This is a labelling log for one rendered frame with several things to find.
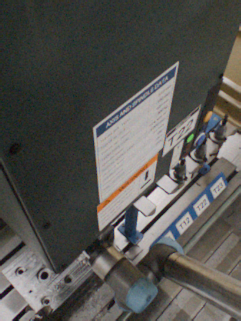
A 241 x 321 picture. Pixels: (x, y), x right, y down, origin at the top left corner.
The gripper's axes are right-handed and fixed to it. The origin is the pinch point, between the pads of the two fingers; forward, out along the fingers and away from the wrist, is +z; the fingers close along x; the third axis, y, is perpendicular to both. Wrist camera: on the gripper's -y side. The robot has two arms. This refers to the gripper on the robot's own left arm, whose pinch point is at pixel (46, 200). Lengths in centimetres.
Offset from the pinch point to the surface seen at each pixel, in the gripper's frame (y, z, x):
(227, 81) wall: 32, 4, 100
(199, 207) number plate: 47, -23, 51
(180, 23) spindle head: -56, -20, 14
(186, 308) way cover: 64, -43, 21
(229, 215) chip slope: 69, -32, 69
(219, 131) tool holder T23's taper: 15, -14, 61
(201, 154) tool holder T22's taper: 16, -16, 51
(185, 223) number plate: 47, -23, 41
